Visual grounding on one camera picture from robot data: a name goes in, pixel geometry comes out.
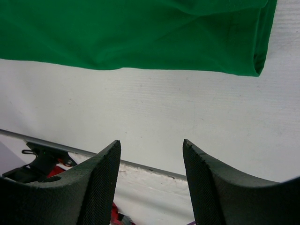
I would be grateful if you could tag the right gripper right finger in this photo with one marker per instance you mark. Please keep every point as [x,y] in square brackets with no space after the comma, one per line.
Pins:
[223,195]

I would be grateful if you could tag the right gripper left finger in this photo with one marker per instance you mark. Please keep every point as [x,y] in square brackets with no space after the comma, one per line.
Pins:
[82,195]

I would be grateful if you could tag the green t shirt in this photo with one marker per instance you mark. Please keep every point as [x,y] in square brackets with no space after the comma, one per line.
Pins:
[228,36]

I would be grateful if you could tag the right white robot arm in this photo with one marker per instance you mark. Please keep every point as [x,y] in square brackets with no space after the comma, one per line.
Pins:
[46,158]

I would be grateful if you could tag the red t shirt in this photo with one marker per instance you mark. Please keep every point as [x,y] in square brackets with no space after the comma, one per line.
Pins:
[115,215]

